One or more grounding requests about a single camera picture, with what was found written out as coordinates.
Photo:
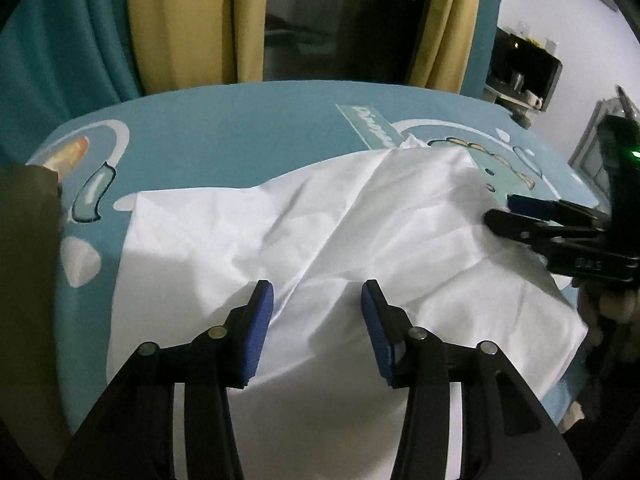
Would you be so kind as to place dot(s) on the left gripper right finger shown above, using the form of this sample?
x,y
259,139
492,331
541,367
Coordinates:
x,y
410,356

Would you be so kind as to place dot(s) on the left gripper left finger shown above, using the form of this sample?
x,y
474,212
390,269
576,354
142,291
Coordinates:
x,y
225,355

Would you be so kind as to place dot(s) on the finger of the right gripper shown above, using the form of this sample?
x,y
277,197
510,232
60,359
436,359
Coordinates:
x,y
534,232
559,211

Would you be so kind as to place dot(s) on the white garment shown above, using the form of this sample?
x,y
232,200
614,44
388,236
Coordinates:
x,y
410,219

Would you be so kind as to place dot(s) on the brown sleeve forearm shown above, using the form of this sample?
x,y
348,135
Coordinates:
x,y
31,406

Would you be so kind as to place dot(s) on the white mug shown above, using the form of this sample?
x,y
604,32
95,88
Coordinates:
x,y
532,100

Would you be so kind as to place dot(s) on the white desk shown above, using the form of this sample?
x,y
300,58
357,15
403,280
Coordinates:
x,y
520,112

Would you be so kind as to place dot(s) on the black monitor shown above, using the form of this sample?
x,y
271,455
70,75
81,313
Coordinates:
x,y
517,66

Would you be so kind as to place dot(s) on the right yellow curtain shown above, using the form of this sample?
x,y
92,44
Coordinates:
x,y
445,45

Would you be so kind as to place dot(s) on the yellow curtain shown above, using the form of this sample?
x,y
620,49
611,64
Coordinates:
x,y
445,45
181,44

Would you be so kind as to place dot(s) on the teal cartoon bed sheet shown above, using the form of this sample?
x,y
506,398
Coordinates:
x,y
235,137

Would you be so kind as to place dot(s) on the right teal curtain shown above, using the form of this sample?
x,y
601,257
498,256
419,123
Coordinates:
x,y
483,41

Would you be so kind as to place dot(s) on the teal curtain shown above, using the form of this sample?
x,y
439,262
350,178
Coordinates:
x,y
483,41
61,59

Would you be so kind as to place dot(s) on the dark window glass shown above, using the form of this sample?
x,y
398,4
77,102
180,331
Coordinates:
x,y
355,40

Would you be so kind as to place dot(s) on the left yellow curtain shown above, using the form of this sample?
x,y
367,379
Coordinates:
x,y
181,44

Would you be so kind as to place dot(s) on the left teal curtain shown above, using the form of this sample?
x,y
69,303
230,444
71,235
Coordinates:
x,y
61,59

